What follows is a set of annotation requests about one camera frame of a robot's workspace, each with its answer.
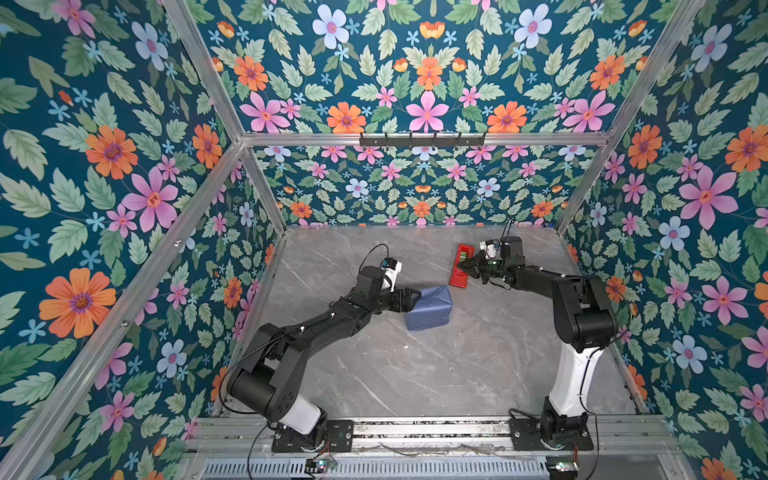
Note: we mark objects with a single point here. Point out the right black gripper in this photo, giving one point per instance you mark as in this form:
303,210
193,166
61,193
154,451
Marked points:
476,269

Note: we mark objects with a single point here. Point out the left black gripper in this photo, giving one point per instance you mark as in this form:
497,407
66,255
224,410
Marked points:
407,304

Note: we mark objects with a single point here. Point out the light blue wrapping paper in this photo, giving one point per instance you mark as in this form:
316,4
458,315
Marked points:
433,309

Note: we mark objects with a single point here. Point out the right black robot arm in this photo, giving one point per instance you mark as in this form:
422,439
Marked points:
583,321

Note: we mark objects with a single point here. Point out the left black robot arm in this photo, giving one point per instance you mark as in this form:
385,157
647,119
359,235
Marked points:
268,377

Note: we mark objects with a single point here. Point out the red tape dispenser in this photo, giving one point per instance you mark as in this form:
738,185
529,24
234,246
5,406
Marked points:
459,278

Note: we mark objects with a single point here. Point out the white ventilation grille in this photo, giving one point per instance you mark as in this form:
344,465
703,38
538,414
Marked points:
376,468

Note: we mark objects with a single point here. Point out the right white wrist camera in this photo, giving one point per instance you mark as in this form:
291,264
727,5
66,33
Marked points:
490,248

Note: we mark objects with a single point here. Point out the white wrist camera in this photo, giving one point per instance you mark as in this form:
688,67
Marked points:
391,268
490,248

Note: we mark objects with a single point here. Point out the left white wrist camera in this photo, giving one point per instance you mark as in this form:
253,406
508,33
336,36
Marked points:
391,268

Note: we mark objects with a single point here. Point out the black hook rail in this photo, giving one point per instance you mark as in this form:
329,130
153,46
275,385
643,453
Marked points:
421,140

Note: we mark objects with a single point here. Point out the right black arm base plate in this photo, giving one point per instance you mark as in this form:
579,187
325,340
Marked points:
551,434

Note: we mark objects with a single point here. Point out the aluminium front mounting rail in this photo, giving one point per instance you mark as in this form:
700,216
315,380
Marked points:
622,434

